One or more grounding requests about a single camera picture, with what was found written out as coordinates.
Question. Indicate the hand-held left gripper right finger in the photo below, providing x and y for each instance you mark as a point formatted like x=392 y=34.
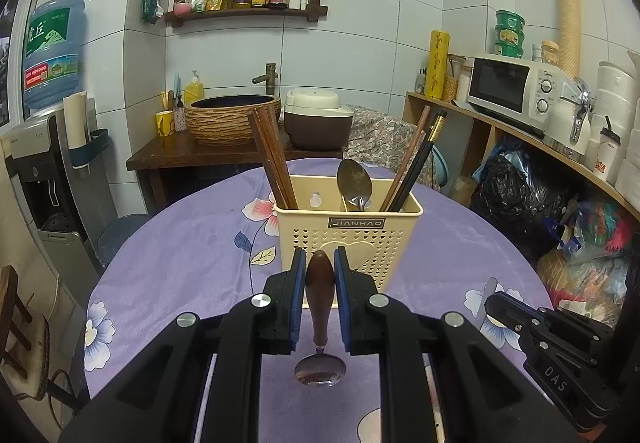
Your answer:
x=342 y=293

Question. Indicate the grey water dispenser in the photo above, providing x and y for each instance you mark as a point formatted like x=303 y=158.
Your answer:
x=30 y=183

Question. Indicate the colourful printed plastic bag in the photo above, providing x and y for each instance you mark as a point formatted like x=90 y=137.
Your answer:
x=600 y=228

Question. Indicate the tall stack of paper cups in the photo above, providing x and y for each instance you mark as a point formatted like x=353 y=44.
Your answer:
x=569 y=23

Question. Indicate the teal plastic basin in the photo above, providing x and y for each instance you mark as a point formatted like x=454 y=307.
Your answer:
x=441 y=168

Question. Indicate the yellow soap dispenser bottle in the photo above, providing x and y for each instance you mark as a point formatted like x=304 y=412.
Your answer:
x=194 y=93

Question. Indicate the brown wooden chopstick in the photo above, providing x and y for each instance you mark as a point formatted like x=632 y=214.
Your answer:
x=281 y=148
x=271 y=148
x=409 y=148
x=261 y=148

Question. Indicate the stack of green bowls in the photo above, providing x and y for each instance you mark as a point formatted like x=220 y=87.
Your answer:
x=509 y=33

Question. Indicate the cream perforated utensil holder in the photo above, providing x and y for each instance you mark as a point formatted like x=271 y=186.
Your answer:
x=390 y=248

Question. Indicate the pink bowl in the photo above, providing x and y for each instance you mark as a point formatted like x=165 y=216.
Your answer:
x=182 y=8

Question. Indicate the bamboo-style brass faucet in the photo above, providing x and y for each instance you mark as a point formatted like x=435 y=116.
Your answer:
x=271 y=78

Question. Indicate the yellow tube package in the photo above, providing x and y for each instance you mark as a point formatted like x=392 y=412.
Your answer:
x=436 y=63

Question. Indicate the dark blue round stool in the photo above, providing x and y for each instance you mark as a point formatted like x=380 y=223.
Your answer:
x=122 y=238

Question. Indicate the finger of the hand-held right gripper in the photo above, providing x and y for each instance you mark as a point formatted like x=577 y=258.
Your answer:
x=510 y=308

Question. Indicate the wooden chair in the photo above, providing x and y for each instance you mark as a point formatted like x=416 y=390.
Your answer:
x=10 y=303

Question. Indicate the grey floral cloth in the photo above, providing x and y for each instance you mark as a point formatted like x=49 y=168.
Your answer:
x=380 y=133

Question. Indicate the paper cup dispenser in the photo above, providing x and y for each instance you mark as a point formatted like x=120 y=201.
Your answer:
x=75 y=123

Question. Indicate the yellow mug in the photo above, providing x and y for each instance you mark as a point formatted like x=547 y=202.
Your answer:
x=164 y=123

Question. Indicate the orange patterned bag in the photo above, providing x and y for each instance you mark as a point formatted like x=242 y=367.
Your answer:
x=575 y=283

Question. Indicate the blue water jug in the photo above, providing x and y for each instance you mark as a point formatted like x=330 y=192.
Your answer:
x=52 y=53

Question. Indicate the light wooden shelf unit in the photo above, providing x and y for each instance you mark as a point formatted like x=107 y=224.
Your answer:
x=415 y=133

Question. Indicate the stack of white paper bowls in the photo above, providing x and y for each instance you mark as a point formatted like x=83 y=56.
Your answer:
x=617 y=88

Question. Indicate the black plastic bag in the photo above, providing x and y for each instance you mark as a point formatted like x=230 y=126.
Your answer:
x=515 y=193

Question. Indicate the blue plastic bag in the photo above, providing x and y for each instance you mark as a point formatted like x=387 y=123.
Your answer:
x=505 y=150

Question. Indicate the white microwave oven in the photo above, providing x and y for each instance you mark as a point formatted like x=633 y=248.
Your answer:
x=500 y=83

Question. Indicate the glass jar of grains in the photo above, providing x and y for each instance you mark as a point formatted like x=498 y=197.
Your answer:
x=451 y=88

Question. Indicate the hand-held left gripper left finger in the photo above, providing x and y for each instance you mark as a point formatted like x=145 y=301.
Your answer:
x=298 y=293

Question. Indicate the white tumbler with black lid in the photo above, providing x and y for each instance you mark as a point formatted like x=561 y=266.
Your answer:
x=606 y=158

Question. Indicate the dark wooden side table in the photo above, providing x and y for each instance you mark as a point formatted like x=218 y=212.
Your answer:
x=165 y=158

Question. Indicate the brown woven wash basin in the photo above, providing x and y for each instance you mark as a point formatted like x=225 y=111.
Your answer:
x=225 y=123

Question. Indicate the white thermos jug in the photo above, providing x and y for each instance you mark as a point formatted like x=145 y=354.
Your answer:
x=562 y=123

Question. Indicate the white and brown rice cooker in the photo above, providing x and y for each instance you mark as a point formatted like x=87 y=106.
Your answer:
x=320 y=128

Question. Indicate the yellow-lidded jar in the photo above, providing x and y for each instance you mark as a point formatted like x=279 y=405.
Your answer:
x=550 y=54

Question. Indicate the black chopstick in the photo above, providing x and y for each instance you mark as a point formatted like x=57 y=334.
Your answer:
x=414 y=163
x=425 y=155

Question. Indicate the light blue toothbrush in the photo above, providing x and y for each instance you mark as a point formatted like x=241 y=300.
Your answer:
x=176 y=83

